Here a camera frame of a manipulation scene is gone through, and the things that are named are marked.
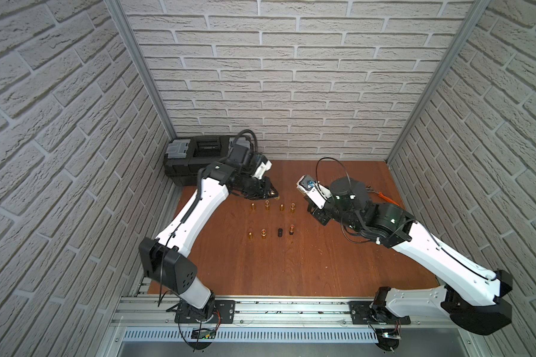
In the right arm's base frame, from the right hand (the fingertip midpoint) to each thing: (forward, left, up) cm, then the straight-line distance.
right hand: (313, 193), depth 66 cm
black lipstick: (+3, +5, -31) cm, 32 cm away
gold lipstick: (+2, +22, -31) cm, 38 cm away
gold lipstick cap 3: (+15, +8, -30) cm, 35 cm away
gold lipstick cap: (+17, +22, -31) cm, 41 cm away
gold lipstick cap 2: (+16, +15, -29) cm, 36 cm away
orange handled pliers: (+23, -36, -32) cm, 54 cm away
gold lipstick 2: (+2, +17, -28) cm, 33 cm away
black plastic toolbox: (+34, +50, -14) cm, 62 cm away
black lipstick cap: (+2, +10, -30) cm, 32 cm away
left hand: (+6, +10, -6) cm, 12 cm away
